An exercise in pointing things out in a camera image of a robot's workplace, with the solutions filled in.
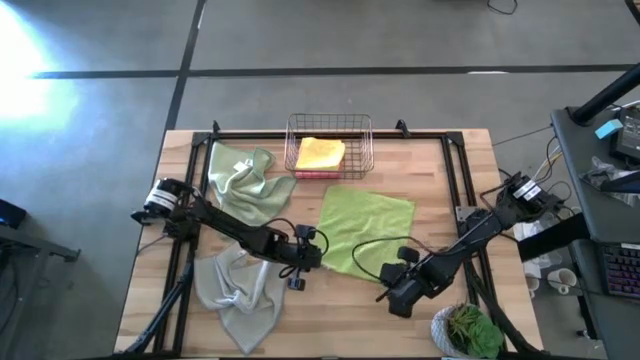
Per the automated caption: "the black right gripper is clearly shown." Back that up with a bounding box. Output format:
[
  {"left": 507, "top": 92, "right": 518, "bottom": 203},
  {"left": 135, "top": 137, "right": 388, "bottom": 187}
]
[{"left": 375, "top": 244, "right": 441, "bottom": 320}]

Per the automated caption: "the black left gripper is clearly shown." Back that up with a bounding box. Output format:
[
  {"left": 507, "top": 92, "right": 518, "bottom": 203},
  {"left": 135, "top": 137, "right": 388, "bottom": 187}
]
[{"left": 277, "top": 223, "right": 325, "bottom": 292}]

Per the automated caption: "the lime green microfiber towel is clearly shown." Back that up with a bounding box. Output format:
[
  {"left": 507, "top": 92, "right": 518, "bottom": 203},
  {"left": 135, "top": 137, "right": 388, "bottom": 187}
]
[{"left": 315, "top": 184, "right": 417, "bottom": 282}]

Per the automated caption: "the grey waffle microfiber towel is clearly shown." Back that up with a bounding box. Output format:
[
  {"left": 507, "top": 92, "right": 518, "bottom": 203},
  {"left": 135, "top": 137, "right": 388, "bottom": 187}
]
[{"left": 193, "top": 240, "right": 289, "bottom": 355}]

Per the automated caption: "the pink microfiber towel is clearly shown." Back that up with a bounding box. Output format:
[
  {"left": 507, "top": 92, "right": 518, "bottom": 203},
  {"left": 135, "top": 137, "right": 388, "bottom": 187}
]
[{"left": 294, "top": 169, "right": 342, "bottom": 180}]

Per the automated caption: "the sage green microfiber towel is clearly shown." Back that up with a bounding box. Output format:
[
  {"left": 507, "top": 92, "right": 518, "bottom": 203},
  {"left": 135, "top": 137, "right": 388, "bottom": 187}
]
[{"left": 207, "top": 141, "right": 298, "bottom": 227}]

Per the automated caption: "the yellow microfiber towel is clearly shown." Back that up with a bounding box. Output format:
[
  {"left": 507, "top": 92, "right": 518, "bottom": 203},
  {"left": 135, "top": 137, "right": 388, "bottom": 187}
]
[{"left": 294, "top": 136, "right": 347, "bottom": 172}]

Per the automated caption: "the succulent in white pot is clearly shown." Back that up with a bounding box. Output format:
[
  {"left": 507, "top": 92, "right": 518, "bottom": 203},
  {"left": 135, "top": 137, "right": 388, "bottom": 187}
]
[{"left": 430, "top": 302, "right": 506, "bottom": 360}]

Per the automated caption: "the white crumpled bag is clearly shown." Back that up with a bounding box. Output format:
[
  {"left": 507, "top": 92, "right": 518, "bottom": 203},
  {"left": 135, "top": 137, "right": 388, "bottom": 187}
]
[{"left": 510, "top": 214, "right": 565, "bottom": 279}]

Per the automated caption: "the black flat desk brace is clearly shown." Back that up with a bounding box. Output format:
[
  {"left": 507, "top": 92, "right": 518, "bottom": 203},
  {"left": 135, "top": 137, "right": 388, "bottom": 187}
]
[{"left": 517, "top": 212, "right": 592, "bottom": 263}]

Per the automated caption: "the backlit black keyboard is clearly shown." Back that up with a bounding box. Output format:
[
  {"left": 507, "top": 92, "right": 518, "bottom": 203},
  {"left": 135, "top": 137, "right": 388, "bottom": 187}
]
[{"left": 601, "top": 242, "right": 640, "bottom": 301}]

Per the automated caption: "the grey side desk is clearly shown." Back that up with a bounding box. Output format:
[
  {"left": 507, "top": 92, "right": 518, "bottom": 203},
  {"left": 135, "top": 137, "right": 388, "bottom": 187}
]
[{"left": 549, "top": 104, "right": 640, "bottom": 360}]

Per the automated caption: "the clear plastic bag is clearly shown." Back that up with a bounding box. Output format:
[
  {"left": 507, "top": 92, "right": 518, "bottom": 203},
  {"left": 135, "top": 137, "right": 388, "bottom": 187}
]
[{"left": 579, "top": 155, "right": 640, "bottom": 207}]

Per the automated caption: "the dark equipment stand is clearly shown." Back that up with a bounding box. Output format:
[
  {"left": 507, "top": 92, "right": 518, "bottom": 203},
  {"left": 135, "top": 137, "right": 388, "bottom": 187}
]
[{"left": 0, "top": 198, "right": 82, "bottom": 264}]

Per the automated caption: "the small teal box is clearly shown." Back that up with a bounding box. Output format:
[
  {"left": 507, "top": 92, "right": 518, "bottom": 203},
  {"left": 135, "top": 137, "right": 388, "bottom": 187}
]
[{"left": 594, "top": 118, "right": 625, "bottom": 141}]

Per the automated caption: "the black electronic box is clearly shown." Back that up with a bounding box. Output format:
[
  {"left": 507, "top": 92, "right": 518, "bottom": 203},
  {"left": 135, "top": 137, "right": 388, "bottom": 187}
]
[{"left": 609, "top": 106, "right": 640, "bottom": 165}]

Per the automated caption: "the black round pole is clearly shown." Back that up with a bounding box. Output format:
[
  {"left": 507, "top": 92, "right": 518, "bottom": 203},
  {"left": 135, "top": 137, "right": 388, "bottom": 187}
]
[{"left": 569, "top": 62, "right": 640, "bottom": 127}]

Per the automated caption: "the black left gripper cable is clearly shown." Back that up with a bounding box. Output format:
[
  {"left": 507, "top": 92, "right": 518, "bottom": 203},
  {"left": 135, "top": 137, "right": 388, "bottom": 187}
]
[{"left": 259, "top": 217, "right": 330, "bottom": 280}]

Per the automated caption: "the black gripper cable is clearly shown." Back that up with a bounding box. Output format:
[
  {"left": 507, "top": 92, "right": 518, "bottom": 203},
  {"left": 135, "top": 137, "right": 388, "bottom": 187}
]
[
  {"left": 259, "top": 217, "right": 330, "bottom": 280},
  {"left": 351, "top": 236, "right": 431, "bottom": 282}
]

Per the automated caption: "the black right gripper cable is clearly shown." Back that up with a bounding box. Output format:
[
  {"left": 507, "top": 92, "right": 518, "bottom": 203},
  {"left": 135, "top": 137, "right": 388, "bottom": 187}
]
[{"left": 351, "top": 236, "right": 431, "bottom": 282}]

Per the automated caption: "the copper wire basket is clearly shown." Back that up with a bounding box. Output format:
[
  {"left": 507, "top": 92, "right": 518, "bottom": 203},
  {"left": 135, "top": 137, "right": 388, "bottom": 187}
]
[{"left": 283, "top": 112, "right": 376, "bottom": 180}]

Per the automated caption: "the grey metal base plate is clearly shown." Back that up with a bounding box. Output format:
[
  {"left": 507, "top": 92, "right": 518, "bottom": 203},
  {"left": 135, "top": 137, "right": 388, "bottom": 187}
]
[{"left": 455, "top": 204, "right": 481, "bottom": 225}]

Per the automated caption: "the black aluminium table frame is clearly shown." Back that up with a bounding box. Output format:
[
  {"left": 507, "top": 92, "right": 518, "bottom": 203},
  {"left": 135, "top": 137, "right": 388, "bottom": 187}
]
[{"left": 113, "top": 118, "right": 549, "bottom": 360}]

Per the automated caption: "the floor cable bundle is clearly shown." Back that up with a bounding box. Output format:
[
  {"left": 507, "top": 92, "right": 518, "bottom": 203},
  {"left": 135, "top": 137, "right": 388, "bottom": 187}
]
[{"left": 529, "top": 134, "right": 574, "bottom": 201}]

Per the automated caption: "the black floor cable loop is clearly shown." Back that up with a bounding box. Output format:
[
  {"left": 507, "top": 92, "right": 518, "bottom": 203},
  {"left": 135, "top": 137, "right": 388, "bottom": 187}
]
[{"left": 487, "top": 0, "right": 519, "bottom": 16}]

